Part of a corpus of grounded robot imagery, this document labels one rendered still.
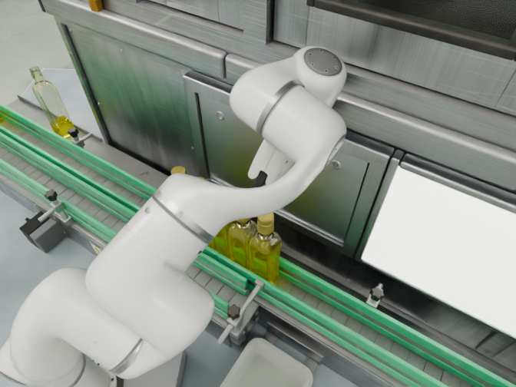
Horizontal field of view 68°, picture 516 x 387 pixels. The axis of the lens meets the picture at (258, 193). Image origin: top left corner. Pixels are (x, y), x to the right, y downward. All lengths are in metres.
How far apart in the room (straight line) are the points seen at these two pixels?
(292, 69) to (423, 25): 0.23
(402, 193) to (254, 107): 0.39
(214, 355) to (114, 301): 0.68
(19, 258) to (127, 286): 1.01
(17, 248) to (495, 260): 1.30
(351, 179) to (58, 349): 0.56
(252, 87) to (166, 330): 0.28
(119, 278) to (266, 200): 0.17
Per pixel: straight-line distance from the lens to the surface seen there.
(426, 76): 0.66
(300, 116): 0.42
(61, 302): 0.51
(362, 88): 0.68
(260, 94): 0.43
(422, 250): 0.84
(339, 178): 0.78
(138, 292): 0.42
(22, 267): 1.38
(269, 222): 0.77
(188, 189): 0.40
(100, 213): 1.23
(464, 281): 0.88
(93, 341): 0.53
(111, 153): 1.40
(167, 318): 0.43
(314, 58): 0.50
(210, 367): 1.08
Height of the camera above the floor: 1.78
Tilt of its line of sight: 49 degrees down
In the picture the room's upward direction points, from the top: straight up
